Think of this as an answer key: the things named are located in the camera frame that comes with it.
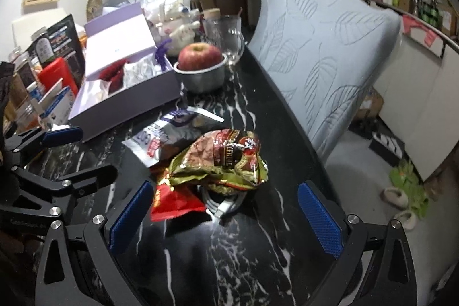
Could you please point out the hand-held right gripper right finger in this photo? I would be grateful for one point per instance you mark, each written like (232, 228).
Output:
(319, 220)

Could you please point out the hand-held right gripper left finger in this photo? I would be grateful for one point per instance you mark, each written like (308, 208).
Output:
(131, 216)

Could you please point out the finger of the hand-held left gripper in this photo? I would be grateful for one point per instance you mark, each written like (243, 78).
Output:
(89, 180)
(61, 135)

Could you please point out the clear zip bag of food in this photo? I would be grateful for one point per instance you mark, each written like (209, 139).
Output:
(98, 91)

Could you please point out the white purple snack packet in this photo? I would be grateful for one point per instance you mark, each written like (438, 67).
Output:
(161, 137)

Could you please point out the red fuzzy scrunchie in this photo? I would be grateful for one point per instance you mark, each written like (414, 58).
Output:
(114, 71)

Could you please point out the purple gift box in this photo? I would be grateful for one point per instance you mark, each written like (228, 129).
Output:
(107, 40)

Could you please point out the blue white carton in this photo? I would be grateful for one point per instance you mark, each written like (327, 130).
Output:
(61, 101)

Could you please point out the red box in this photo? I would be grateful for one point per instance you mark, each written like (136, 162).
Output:
(57, 74)

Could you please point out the clear jar with screw lid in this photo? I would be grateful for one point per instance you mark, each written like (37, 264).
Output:
(27, 73)

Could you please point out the white fluffy slipper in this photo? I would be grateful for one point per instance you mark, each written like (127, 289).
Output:
(405, 220)
(394, 197)

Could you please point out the tall dark label jar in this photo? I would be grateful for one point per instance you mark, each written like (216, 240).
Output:
(43, 48)

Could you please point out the green slippers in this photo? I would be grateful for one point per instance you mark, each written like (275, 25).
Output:
(408, 184)

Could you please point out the black printed pouch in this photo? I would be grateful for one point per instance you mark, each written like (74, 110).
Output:
(62, 37)

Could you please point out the black white striped box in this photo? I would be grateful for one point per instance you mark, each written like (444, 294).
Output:
(387, 144)

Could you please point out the woven fan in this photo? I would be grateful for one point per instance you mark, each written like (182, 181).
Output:
(95, 6)

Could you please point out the grey bag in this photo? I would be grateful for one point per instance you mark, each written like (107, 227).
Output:
(116, 1)

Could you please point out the metal bowl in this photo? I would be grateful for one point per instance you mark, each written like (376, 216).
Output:
(200, 82)

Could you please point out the red apple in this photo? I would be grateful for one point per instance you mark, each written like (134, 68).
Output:
(199, 57)

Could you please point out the plastic bag of food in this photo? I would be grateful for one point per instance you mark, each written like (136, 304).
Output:
(154, 6)

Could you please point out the leaf pattern covered chair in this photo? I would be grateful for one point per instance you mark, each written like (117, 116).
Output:
(322, 58)

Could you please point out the white counter cabinet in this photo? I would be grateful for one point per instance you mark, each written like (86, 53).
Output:
(405, 76)

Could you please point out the glass mug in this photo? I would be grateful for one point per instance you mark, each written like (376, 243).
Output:
(224, 37)

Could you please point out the pink cloth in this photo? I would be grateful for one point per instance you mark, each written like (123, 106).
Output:
(419, 28)

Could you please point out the row of bottles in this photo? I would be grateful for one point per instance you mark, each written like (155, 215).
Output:
(426, 12)

